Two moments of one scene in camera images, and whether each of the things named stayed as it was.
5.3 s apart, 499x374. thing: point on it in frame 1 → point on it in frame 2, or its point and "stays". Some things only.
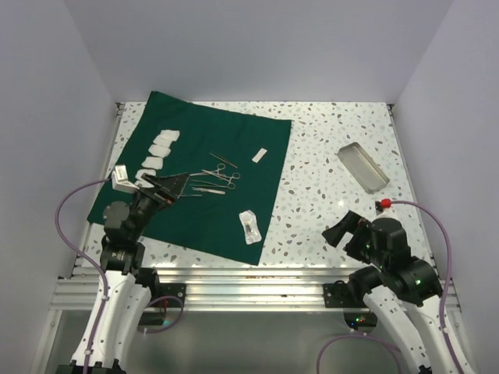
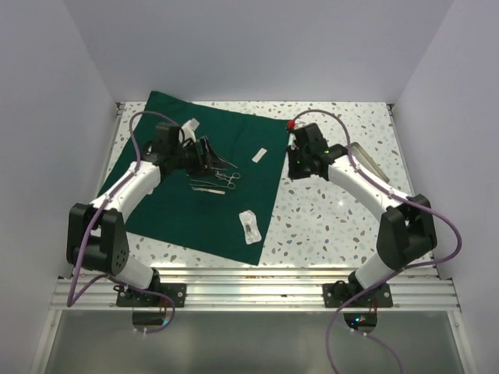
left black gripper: (168, 192) → (207, 160)
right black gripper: (355, 224) → (295, 173)
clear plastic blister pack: (249, 224) stays
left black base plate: (178, 290) stays
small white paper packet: (259, 155) stays
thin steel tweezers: (199, 181) stays
